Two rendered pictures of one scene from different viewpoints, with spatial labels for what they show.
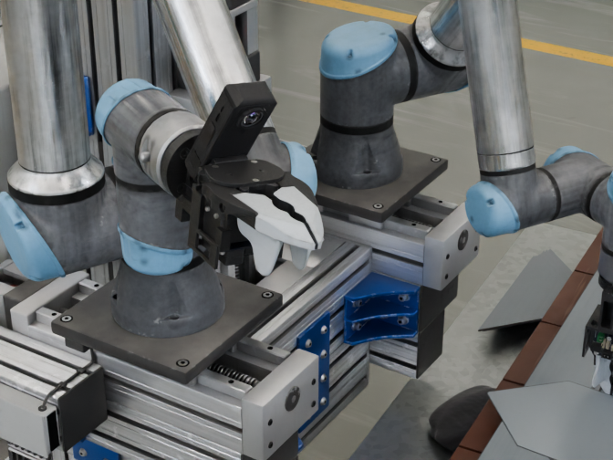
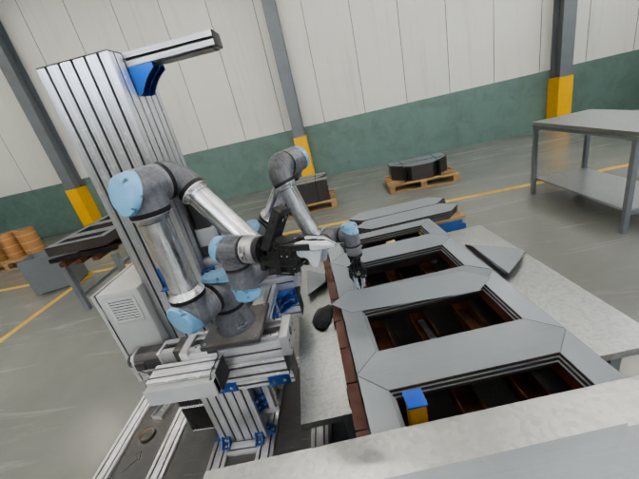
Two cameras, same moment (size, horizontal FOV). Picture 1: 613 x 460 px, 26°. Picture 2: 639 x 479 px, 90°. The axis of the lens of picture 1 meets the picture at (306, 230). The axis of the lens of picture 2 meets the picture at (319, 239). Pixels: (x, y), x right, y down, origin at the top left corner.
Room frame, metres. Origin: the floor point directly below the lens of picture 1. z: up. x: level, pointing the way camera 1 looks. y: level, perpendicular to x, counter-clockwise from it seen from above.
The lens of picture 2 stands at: (0.38, 0.30, 1.74)
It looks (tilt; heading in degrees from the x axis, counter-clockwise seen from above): 22 degrees down; 334
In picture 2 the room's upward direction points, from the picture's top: 13 degrees counter-clockwise
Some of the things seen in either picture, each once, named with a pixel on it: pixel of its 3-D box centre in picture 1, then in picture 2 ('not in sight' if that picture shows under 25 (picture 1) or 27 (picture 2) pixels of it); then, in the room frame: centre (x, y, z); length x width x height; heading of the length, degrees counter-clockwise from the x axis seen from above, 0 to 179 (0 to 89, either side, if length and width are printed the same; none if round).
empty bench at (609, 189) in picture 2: not in sight; (604, 163); (1.91, -4.04, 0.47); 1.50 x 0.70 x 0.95; 148
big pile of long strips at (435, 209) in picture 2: not in sight; (401, 215); (2.16, -1.31, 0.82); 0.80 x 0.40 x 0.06; 63
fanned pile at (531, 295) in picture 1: (546, 295); (316, 279); (2.08, -0.44, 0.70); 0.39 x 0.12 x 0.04; 153
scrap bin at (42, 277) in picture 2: not in sight; (54, 269); (6.58, 1.87, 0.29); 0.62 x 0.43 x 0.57; 75
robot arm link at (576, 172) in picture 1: (575, 185); (330, 236); (1.63, -0.37, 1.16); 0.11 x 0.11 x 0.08; 29
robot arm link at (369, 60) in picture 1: (361, 70); (251, 235); (1.93, -0.09, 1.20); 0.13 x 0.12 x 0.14; 119
